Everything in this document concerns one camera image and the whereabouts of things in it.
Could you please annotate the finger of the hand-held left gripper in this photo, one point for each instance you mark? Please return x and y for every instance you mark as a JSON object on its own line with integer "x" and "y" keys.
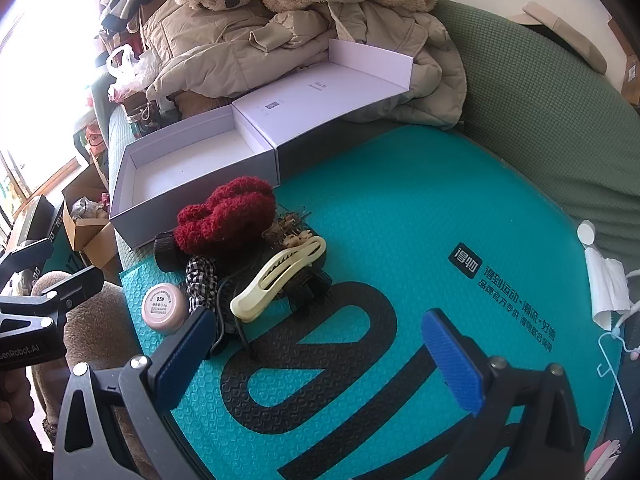
{"x": 75, "y": 284}
{"x": 30, "y": 254}

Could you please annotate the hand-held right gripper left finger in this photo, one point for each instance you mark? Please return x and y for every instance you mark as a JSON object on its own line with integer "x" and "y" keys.
{"x": 187, "y": 345}

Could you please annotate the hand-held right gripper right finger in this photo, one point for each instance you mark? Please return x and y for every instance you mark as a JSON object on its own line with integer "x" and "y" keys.
{"x": 452, "y": 365}

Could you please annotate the pink round jar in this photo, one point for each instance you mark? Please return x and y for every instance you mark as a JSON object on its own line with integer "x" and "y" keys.
{"x": 165, "y": 307}

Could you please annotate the black banana hair clip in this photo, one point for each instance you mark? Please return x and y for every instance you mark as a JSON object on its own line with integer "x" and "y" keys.
{"x": 227, "y": 310}

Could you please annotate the black white checkered scrunchie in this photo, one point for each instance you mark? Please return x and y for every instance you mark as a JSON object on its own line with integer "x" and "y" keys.
{"x": 200, "y": 280}

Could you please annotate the cream banana hair clip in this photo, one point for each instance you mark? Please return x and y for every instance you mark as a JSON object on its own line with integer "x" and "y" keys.
{"x": 260, "y": 290}

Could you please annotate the black elastic hair band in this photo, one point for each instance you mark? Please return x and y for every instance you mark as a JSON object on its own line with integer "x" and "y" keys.
{"x": 165, "y": 256}

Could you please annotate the black claw hair clip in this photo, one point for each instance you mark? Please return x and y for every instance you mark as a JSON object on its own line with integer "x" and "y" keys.
{"x": 310, "y": 286}

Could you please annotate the white cardboard gift box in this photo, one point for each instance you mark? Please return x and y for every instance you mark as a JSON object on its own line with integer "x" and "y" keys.
{"x": 300, "y": 105}

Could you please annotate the fuzzy beige cloth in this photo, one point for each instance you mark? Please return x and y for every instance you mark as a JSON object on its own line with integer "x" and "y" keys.
{"x": 90, "y": 325}

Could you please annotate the open cardboard box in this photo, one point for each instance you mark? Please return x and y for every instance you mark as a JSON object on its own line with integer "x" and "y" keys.
{"x": 85, "y": 240}

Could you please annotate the red fuzzy scrunchie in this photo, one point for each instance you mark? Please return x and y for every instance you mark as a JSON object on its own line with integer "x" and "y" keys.
{"x": 225, "y": 220}

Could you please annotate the beige brown claw clip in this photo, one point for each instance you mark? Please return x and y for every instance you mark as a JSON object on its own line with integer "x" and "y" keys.
{"x": 290, "y": 237}

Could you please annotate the thin white hanger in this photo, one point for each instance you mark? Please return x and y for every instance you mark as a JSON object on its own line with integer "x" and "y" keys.
{"x": 601, "y": 350}

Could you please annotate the teal bubble mailer bag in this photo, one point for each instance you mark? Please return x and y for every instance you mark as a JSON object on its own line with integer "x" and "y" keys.
{"x": 400, "y": 210}

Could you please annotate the white tissue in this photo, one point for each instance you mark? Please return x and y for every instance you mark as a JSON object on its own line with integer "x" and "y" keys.
{"x": 605, "y": 285}

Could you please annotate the white round lid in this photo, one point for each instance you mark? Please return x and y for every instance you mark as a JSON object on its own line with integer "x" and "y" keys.
{"x": 586, "y": 232}

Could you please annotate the white plastic bag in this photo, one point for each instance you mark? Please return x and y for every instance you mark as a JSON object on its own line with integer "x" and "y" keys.
{"x": 135, "y": 70}

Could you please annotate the green sofa cover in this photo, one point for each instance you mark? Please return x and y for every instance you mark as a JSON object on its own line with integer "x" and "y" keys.
{"x": 525, "y": 110}

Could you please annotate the beige padded jacket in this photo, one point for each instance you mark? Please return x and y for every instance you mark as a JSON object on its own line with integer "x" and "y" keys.
{"x": 225, "y": 55}

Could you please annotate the printed cardboard box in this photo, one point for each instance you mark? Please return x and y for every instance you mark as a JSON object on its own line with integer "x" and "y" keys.
{"x": 631, "y": 70}

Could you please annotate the beige flat cardboard piece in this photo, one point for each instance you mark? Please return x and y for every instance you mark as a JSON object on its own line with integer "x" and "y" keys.
{"x": 565, "y": 30}

